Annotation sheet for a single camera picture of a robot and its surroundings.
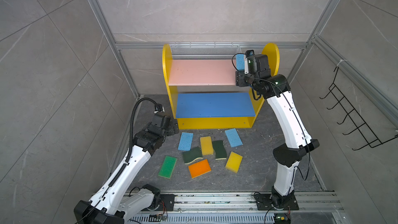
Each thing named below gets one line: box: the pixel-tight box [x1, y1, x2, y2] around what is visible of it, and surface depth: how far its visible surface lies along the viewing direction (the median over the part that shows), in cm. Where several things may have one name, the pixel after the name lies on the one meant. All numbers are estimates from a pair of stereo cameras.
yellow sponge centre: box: [200, 135, 214, 156], surface depth 93 cm
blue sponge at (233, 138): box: [224, 128, 244, 148], surface depth 97 cm
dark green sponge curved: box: [182, 146, 204, 165], surface depth 90 cm
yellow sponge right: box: [224, 151, 244, 174], surface depth 87 cm
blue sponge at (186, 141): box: [177, 131, 194, 151], surface depth 95 cm
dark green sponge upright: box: [212, 140, 227, 161], surface depth 92 cm
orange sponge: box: [188, 158, 212, 179], surface depth 85 cm
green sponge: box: [158, 155, 178, 179], surface depth 85 cm
